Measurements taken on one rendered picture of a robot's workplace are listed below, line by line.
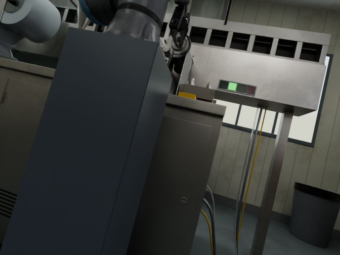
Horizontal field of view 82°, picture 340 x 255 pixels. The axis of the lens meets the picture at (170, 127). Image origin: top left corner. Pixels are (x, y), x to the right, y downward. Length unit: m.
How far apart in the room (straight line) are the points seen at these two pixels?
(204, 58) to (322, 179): 2.65
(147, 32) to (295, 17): 3.61
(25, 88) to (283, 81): 1.48
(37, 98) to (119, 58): 0.73
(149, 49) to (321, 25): 3.77
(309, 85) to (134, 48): 1.31
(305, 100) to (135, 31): 1.26
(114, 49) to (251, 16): 3.50
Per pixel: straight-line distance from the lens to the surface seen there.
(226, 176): 3.16
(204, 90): 1.04
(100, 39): 0.45
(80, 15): 1.62
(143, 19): 0.51
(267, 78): 1.50
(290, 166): 3.38
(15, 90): 1.19
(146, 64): 0.40
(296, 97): 1.52
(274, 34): 1.64
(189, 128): 0.77
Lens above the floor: 0.72
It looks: 4 degrees up
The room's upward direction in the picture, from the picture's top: 15 degrees clockwise
